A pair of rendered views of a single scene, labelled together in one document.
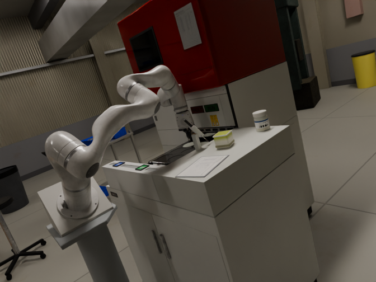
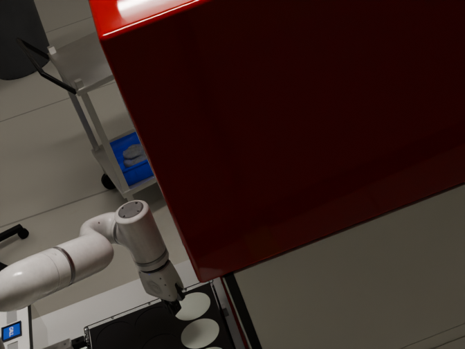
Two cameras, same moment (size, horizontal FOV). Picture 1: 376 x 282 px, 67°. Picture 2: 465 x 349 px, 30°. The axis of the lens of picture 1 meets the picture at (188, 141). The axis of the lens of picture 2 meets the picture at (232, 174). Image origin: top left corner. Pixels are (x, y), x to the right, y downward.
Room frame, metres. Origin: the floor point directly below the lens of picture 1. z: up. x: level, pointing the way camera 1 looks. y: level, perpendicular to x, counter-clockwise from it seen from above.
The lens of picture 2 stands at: (0.51, -1.18, 2.40)
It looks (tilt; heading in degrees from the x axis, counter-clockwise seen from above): 34 degrees down; 35
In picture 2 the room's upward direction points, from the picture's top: 19 degrees counter-clockwise
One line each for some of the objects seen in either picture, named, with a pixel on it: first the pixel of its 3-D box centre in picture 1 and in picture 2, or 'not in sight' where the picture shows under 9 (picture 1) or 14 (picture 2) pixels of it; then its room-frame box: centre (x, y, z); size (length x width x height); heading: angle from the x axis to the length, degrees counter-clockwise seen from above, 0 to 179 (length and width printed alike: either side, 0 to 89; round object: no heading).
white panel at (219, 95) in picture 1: (189, 121); (213, 237); (1.94, -0.05, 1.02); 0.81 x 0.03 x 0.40; 38
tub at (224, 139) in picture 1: (224, 139); not in sight; (1.31, -0.17, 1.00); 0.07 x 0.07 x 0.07; 56
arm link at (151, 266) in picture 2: (181, 108); (150, 256); (1.72, -0.01, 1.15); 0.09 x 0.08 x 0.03; 79
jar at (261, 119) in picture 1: (261, 120); not in sight; (1.40, -0.39, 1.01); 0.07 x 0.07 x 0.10
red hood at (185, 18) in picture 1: (200, 42); (277, 28); (2.13, -0.29, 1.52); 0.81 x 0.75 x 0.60; 38
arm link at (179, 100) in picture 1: (177, 95); (138, 230); (1.72, -0.01, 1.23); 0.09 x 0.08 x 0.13; 82
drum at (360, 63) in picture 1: (365, 69); not in sight; (5.72, -3.90, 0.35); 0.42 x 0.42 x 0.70
